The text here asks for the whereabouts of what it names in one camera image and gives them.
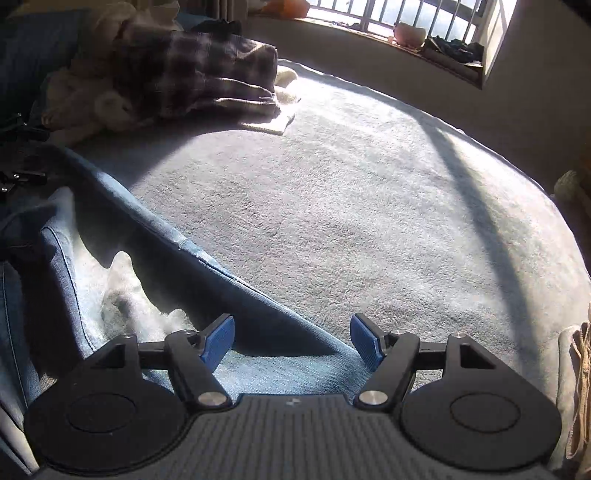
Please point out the blue denim jeans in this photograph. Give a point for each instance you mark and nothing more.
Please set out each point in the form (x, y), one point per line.
(55, 258)

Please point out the grey fleece blanket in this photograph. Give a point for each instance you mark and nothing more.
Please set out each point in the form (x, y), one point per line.
(369, 207)

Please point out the dark plaid shirt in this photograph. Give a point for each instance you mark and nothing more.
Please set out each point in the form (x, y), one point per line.
(198, 69)

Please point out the orange item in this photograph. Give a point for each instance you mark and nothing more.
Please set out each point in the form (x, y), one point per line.
(291, 8)

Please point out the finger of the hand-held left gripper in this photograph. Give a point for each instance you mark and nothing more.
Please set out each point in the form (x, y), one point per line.
(23, 177)

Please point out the white woven item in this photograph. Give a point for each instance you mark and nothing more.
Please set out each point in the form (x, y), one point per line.
(572, 187)

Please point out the dark items heap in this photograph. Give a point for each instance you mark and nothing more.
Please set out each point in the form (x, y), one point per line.
(452, 48)

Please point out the metal window grille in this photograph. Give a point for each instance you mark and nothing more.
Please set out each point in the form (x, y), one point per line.
(475, 23)

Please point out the folded beige pants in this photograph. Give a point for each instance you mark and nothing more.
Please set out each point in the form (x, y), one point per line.
(579, 392)

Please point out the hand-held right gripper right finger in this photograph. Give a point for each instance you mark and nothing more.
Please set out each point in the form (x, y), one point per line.
(364, 341)

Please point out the beige curtain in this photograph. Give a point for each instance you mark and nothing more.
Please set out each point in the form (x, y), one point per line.
(226, 9)

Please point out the pink pot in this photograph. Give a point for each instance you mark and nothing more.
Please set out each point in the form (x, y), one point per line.
(408, 34)

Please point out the blue fleece garment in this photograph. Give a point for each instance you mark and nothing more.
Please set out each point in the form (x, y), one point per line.
(27, 60)

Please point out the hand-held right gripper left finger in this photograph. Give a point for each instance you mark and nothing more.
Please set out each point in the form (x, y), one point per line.
(220, 337)

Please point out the white crumpled cloth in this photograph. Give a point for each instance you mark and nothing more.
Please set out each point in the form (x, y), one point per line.
(78, 115)

